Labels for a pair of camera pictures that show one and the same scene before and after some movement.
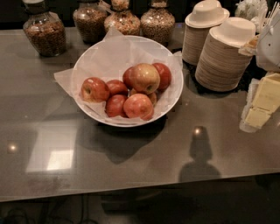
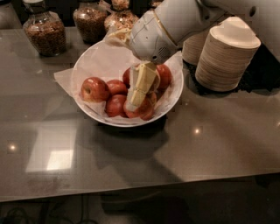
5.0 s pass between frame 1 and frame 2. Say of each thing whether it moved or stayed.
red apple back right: stayed
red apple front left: stayed
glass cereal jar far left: stayed
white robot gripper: moved
